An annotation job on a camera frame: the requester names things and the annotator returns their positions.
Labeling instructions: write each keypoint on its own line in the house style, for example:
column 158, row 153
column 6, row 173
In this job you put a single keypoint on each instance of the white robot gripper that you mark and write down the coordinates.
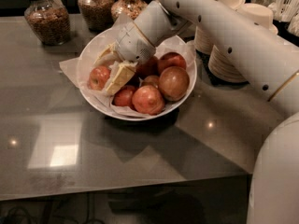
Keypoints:
column 133, row 45

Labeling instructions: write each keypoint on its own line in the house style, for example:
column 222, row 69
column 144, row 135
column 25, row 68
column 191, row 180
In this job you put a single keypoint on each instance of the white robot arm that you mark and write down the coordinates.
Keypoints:
column 268, row 62

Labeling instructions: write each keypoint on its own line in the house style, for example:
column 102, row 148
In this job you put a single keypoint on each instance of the leftmost red apple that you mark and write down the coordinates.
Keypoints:
column 99, row 77

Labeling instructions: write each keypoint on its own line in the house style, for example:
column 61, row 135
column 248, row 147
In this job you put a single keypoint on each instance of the red apple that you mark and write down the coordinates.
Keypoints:
column 124, row 96
column 170, row 59
column 99, row 77
column 148, row 100
column 147, row 69

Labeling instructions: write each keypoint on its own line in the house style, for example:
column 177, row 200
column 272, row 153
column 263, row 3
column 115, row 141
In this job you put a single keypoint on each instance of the white bowl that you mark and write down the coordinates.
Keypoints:
column 129, row 91

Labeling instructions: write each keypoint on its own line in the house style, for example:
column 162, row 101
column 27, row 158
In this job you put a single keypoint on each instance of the red apple back centre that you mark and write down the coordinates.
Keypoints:
column 147, row 69

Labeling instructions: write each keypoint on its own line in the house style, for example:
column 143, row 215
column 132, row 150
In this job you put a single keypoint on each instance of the red apple front left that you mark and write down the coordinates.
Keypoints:
column 124, row 96

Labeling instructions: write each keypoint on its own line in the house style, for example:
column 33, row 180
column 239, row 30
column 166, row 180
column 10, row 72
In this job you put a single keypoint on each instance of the red apple front centre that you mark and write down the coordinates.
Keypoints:
column 148, row 100

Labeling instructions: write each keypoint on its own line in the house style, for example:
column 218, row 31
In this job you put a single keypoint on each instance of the red apple back right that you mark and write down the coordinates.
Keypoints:
column 170, row 59

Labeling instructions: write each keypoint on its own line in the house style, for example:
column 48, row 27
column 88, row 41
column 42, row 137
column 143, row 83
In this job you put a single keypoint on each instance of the large yellow-red top apple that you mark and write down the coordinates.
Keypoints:
column 173, row 83

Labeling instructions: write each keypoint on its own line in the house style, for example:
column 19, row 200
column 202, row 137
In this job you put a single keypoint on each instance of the white paper liner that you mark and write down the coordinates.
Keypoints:
column 78, row 70

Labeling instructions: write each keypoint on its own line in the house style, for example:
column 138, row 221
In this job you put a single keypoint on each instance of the glass cereal jar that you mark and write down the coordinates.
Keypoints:
column 49, row 20
column 131, row 8
column 96, row 13

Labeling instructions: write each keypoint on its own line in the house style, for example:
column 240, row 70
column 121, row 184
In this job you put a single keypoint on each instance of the glass cereal jar far left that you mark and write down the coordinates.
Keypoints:
column 49, row 20

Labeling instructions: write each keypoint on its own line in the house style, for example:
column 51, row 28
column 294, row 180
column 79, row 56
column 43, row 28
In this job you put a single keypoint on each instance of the front stack paper bowls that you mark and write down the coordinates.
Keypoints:
column 219, row 65

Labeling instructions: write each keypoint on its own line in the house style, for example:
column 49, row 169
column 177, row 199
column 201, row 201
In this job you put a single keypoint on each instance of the white plastic cutlery bunch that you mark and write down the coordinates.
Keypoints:
column 285, row 14

